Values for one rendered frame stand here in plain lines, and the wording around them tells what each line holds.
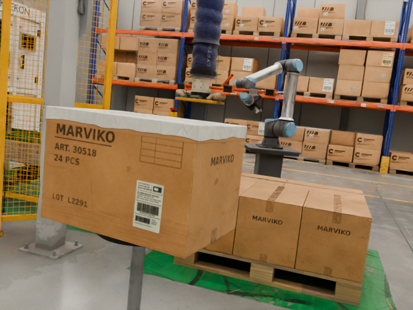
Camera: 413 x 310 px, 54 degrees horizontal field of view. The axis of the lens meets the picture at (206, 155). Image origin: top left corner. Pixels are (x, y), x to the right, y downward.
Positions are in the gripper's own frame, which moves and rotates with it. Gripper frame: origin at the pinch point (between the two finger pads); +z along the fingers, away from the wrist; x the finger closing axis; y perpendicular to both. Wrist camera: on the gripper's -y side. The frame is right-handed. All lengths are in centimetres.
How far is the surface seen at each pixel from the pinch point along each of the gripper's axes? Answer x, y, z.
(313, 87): -192, -166, 609
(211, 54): -31, -3, -69
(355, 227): 143, 22, -98
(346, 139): -63, -130, 696
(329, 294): 159, 63, -85
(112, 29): -84, 36, -116
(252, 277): 120, 90, -92
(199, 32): -47, -10, -79
